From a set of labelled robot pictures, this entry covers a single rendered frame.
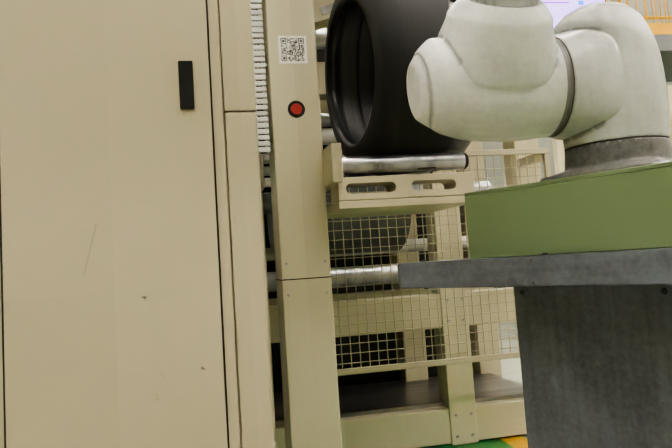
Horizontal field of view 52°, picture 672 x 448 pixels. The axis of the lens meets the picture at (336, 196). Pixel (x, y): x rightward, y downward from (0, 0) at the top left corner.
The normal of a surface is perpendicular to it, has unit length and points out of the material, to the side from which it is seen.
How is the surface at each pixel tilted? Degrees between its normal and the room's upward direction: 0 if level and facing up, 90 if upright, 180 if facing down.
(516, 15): 82
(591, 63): 82
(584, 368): 90
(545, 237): 90
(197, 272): 90
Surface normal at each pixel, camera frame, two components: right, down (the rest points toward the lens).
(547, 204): -0.77, -0.01
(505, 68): 0.08, 0.40
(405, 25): 0.01, -0.22
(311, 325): 0.19, -0.11
